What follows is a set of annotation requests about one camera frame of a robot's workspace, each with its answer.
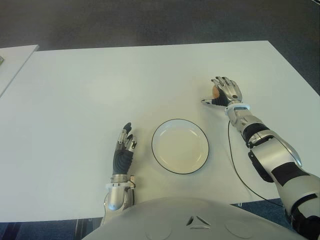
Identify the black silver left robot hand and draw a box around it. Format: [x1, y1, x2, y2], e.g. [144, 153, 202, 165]
[111, 122, 138, 176]

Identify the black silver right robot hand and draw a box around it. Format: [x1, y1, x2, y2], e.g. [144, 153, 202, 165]
[200, 76, 244, 109]

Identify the white plate with black rim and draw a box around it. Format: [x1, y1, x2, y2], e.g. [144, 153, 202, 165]
[151, 118, 210, 175]

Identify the grey robot torso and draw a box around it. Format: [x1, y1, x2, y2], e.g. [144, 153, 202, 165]
[81, 196, 311, 240]

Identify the white side table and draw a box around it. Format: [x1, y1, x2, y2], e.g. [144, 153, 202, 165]
[0, 44, 40, 97]

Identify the thin black cable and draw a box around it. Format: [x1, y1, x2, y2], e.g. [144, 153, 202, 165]
[227, 119, 286, 208]

